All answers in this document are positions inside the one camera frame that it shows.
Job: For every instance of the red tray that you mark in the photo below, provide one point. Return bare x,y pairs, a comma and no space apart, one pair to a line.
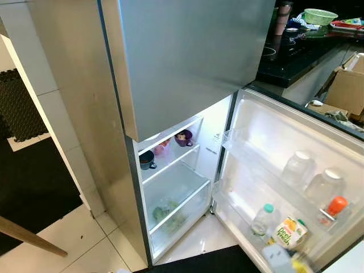
347,24

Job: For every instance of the pink container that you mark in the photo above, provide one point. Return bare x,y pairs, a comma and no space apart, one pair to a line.
161,149

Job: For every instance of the black cooktop counter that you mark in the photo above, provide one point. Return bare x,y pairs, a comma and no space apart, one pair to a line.
296,54

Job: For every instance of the bottle with orange cap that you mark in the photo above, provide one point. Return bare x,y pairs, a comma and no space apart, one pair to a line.
336,206

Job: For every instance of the silver freezer door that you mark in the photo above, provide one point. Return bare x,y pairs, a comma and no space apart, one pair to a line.
187,57

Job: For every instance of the green vegetables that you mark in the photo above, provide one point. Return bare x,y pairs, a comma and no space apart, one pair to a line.
165,215

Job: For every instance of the cardboard box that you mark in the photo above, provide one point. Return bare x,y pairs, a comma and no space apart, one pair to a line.
347,91

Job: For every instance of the dark tumbler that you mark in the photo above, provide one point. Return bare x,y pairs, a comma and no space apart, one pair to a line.
282,14

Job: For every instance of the silver fridge body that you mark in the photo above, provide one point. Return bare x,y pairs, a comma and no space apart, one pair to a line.
85,114

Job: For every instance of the orange juice carton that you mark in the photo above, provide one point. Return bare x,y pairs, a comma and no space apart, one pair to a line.
291,233

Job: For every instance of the green plastic basket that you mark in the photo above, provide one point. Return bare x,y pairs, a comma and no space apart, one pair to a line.
319,16

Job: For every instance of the blue white cloth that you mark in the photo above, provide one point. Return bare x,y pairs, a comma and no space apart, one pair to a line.
298,23

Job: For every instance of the grey green crumpled bag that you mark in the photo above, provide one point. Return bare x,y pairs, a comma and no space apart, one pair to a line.
341,118

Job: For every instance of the clear bottle with teal cap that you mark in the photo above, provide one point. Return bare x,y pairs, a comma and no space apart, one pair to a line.
263,220

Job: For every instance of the clear crisper drawer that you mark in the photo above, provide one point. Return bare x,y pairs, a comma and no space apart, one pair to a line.
179,190

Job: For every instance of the black floor carpet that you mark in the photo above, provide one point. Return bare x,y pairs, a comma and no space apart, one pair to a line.
34,187

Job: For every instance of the dark blue cup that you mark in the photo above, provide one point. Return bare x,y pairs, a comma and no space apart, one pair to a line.
146,161

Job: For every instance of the clear jar with white lid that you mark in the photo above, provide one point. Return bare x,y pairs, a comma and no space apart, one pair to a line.
325,187
297,168

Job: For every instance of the brown wooden bar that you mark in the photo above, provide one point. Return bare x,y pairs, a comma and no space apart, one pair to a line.
34,239

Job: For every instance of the fridge door with white shelves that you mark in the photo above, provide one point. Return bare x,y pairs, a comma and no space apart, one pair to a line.
267,131

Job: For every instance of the purple cup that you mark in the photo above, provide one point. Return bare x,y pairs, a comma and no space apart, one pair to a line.
183,137

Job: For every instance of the dark textured rubber mat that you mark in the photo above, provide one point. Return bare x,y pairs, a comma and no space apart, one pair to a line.
20,105

